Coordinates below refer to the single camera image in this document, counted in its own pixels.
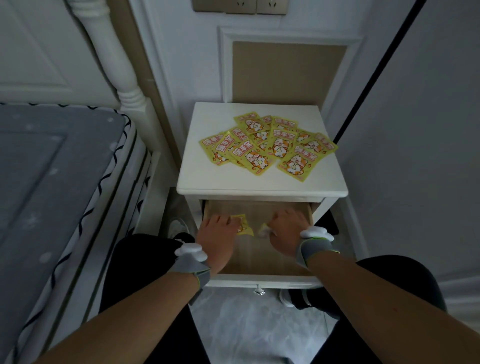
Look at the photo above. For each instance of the person's right hand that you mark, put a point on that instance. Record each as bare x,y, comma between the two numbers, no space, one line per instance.
288,232

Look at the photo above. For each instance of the person's left hand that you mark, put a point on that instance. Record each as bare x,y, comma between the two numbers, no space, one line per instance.
219,243

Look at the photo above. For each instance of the wooden drawer with white front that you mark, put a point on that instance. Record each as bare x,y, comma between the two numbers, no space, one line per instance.
258,255

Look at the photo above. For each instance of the pile of yellow cat packets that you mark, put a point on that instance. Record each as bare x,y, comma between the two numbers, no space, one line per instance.
279,144

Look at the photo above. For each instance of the person's right forearm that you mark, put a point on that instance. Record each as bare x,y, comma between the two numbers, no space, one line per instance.
375,307

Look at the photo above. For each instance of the person's left forearm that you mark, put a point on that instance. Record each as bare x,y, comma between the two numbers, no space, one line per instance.
131,322

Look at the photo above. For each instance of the person's left white shoe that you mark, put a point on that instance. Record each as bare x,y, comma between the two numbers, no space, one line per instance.
178,227

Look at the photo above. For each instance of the person's white shoe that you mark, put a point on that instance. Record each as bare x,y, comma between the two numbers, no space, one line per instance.
285,298
178,227

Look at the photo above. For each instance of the person's right white shoe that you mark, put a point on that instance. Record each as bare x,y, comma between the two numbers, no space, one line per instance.
285,298

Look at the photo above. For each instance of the person's black trousers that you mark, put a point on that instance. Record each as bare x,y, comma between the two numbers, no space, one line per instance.
142,270

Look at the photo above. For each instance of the white wrist tracker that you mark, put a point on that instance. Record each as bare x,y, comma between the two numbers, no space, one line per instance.
317,233
191,251

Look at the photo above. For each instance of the grey wristband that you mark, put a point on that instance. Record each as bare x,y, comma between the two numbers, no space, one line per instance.
315,249
189,266

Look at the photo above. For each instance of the white bedside table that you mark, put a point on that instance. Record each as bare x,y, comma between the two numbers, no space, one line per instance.
210,176

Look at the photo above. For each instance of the black striped sock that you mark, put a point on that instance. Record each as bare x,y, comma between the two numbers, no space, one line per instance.
311,302

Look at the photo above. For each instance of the white wardrobe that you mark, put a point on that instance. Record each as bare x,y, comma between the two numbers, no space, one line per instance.
431,150

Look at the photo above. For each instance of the grey mattress with striped edge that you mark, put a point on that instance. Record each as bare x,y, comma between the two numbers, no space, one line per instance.
48,168

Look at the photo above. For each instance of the white bed frame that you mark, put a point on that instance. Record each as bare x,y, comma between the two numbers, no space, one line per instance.
112,56

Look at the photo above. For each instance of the brass wall socket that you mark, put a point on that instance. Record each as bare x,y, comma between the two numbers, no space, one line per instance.
240,5
272,5

